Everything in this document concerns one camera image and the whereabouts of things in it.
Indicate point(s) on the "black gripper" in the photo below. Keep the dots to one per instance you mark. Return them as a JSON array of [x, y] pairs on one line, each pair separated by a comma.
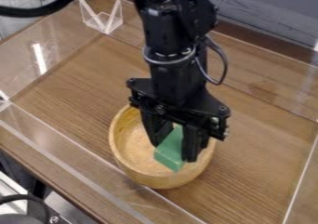
[[174, 98]]

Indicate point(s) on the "green rectangular block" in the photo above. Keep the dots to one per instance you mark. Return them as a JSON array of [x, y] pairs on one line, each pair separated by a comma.
[[167, 153]]

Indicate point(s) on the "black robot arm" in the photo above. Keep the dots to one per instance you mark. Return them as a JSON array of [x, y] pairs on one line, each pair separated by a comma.
[[176, 26]]

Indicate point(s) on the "brown wooden bowl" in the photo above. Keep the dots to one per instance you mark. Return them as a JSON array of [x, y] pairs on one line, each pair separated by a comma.
[[132, 152]]

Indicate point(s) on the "clear acrylic tray wall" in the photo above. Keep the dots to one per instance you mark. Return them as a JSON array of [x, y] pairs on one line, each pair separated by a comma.
[[61, 86]]

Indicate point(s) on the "clear acrylic corner bracket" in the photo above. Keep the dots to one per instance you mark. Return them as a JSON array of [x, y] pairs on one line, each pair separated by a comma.
[[104, 22]]

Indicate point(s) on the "black metal bracket with screw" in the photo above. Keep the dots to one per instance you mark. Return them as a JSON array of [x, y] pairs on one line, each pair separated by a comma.
[[40, 211]]

